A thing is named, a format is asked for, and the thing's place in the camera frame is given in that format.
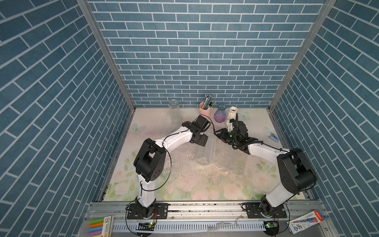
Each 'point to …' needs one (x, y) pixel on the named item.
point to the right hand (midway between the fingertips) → (215, 133)
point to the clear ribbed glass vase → (175, 112)
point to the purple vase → (219, 115)
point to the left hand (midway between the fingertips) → (203, 140)
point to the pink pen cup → (207, 112)
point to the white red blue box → (304, 221)
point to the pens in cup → (207, 104)
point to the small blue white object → (274, 138)
